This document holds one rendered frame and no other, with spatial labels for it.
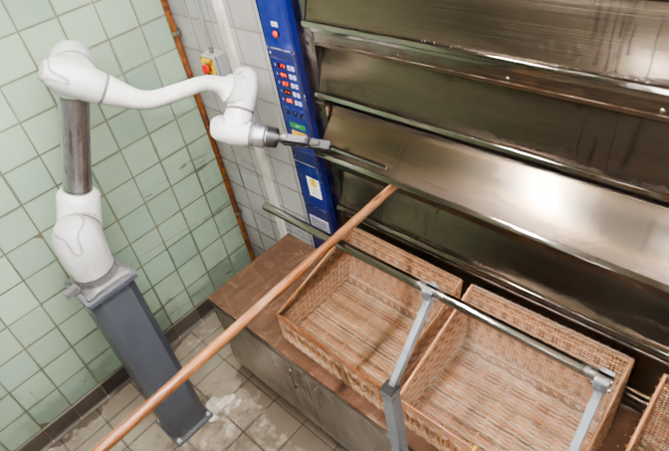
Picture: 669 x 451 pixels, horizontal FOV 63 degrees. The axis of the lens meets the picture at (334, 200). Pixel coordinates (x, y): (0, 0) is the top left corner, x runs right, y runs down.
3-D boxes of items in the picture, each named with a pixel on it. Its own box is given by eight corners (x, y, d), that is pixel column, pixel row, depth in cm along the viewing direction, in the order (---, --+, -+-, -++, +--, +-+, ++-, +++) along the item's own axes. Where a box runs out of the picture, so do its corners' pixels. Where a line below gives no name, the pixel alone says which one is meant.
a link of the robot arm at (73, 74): (110, 76, 168) (107, 62, 178) (46, 54, 158) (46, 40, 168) (97, 113, 172) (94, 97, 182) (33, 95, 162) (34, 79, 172)
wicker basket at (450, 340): (471, 329, 213) (470, 280, 196) (623, 407, 179) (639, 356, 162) (396, 423, 187) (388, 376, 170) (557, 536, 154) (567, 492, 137)
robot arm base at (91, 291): (57, 289, 205) (50, 279, 201) (109, 254, 216) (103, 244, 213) (79, 311, 194) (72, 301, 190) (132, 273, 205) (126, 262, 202)
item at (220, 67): (218, 69, 240) (211, 48, 234) (232, 74, 234) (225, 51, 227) (204, 76, 236) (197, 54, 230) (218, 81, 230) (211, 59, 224)
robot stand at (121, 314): (155, 423, 268) (62, 283, 207) (189, 392, 278) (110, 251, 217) (179, 448, 255) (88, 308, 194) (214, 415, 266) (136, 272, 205)
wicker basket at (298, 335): (359, 268, 248) (350, 221, 231) (467, 327, 213) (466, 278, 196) (281, 338, 223) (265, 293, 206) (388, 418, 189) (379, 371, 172)
